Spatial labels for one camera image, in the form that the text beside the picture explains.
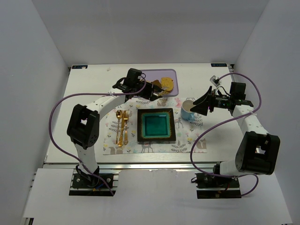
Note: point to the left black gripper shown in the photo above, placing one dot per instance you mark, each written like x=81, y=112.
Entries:
x=155, y=92

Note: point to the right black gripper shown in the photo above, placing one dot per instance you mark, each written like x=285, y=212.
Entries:
x=210, y=101

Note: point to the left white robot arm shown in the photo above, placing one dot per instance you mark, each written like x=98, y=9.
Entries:
x=83, y=128

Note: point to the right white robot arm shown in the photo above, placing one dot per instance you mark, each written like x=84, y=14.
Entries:
x=258, y=151

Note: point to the dark brown chocolate bun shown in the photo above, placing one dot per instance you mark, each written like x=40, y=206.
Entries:
x=157, y=83

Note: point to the lavender plastic tray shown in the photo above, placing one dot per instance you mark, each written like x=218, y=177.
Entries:
x=158, y=74

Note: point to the light blue mug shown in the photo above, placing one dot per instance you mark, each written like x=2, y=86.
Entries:
x=186, y=112

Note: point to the square teal black plate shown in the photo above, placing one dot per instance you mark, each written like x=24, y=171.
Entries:
x=155, y=125

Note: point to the gold fork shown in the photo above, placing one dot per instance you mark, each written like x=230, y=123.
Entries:
x=126, y=118

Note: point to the animal print cloth placemat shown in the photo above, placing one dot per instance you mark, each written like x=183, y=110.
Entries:
x=186, y=131

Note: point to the gold knife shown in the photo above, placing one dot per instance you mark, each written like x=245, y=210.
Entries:
x=120, y=142

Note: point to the gold spoon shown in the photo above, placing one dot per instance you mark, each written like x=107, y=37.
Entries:
x=119, y=114

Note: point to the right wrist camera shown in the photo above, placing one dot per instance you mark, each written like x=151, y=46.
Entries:
x=215, y=81

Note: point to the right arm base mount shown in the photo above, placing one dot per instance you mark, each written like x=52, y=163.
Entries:
x=212, y=187

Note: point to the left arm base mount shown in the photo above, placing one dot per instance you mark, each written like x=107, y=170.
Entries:
x=80, y=186

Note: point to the aluminium frame rail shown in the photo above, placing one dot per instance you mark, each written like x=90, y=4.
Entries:
x=127, y=166

